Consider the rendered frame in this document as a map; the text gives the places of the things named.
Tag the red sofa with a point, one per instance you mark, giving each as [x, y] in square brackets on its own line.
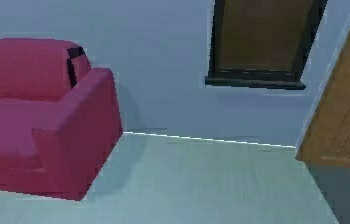
[49, 133]

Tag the brown wooden door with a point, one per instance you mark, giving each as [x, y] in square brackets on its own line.
[343, 116]

